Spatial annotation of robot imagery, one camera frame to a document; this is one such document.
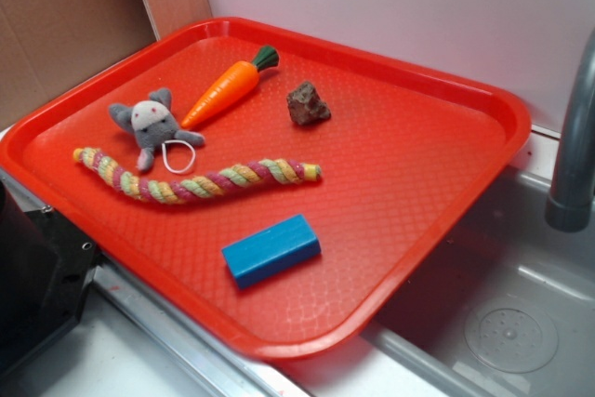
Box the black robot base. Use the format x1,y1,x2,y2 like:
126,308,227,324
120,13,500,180
1,186,98,377

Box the brown rock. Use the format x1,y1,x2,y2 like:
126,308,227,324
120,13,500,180
286,81,331,126

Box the red plastic tray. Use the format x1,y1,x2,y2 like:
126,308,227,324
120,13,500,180
1,18,531,360

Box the blue wooden block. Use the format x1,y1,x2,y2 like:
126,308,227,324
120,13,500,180
222,215,322,289

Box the orange toy carrot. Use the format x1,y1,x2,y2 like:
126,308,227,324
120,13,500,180
181,46,280,130

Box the grey plush mouse toy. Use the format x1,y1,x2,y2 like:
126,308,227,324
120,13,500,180
109,87,205,173

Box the grey toy sink basin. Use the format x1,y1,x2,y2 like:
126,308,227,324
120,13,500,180
278,165,595,397

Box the grey toy faucet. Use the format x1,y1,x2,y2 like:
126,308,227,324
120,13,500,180
545,35,594,232

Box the brown cardboard panel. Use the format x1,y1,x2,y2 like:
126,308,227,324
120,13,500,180
1,0,211,128

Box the multicolour braided rope toy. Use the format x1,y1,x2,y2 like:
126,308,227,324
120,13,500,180
73,147,323,205

